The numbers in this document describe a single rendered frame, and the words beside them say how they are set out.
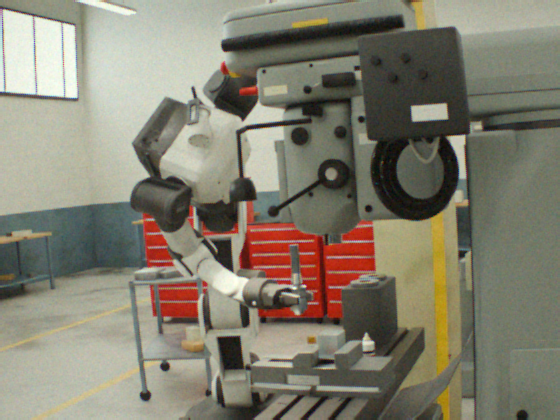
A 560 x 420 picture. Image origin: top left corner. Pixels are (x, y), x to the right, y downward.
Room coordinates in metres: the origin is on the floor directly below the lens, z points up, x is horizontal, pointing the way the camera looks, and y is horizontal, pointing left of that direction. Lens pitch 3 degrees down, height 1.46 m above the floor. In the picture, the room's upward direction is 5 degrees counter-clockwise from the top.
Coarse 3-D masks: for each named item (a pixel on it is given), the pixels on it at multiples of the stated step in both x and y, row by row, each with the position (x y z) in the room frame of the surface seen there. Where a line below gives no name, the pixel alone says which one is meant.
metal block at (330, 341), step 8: (320, 336) 1.70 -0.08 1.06; (328, 336) 1.69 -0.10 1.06; (336, 336) 1.68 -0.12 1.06; (344, 336) 1.73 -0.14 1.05; (320, 344) 1.70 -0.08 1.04; (328, 344) 1.69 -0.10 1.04; (336, 344) 1.68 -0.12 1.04; (344, 344) 1.72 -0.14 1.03; (320, 352) 1.70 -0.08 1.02; (328, 352) 1.69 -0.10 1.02
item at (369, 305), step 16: (352, 288) 2.11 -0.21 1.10; (368, 288) 2.08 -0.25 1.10; (384, 288) 2.13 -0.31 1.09; (352, 304) 2.10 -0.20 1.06; (368, 304) 2.08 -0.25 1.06; (384, 304) 2.12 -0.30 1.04; (352, 320) 2.10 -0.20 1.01; (368, 320) 2.08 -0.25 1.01; (384, 320) 2.11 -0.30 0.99; (352, 336) 2.10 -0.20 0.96; (384, 336) 2.10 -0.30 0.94
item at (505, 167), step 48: (480, 144) 1.47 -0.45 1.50; (528, 144) 1.42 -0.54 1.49; (480, 192) 1.47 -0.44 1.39; (528, 192) 1.41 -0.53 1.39; (480, 240) 1.47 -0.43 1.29; (528, 240) 1.42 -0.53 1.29; (480, 288) 1.48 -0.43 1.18; (528, 288) 1.41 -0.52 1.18; (480, 336) 1.48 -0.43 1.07; (528, 336) 1.41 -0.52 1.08; (480, 384) 1.48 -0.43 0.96; (528, 384) 1.40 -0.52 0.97
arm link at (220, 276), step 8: (224, 272) 2.05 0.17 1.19; (216, 280) 2.06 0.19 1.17; (224, 280) 2.03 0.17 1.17; (232, 280) 2.01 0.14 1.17; (240, 280) 2.01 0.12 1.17; (216, 288) 2.04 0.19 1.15; (224, 288) 2.01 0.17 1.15; (232, 288) 1.99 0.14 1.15; (240, 288) 2.00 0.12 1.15; (232, 296) 2.00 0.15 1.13
